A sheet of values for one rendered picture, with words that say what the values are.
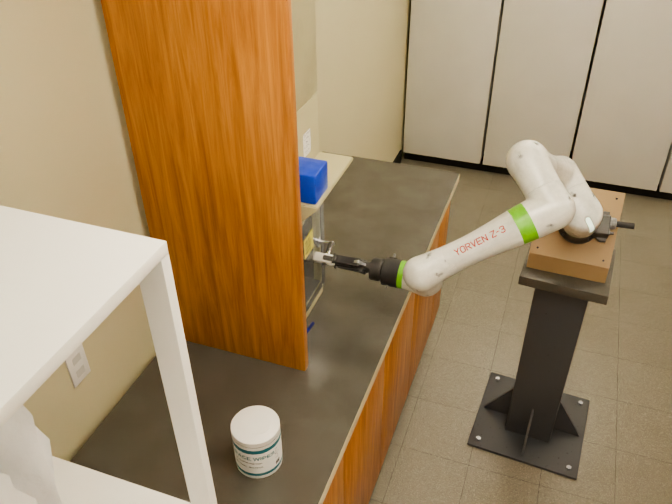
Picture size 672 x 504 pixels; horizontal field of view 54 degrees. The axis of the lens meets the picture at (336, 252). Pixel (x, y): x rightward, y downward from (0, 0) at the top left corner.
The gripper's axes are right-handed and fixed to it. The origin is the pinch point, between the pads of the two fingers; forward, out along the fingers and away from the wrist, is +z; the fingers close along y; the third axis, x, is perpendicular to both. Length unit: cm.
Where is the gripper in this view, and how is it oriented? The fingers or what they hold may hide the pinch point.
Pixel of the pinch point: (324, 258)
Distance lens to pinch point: 221.9
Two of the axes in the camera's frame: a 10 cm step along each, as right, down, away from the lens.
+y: -2.2, -2.7, -9.4
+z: -9.4, -1.9, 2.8
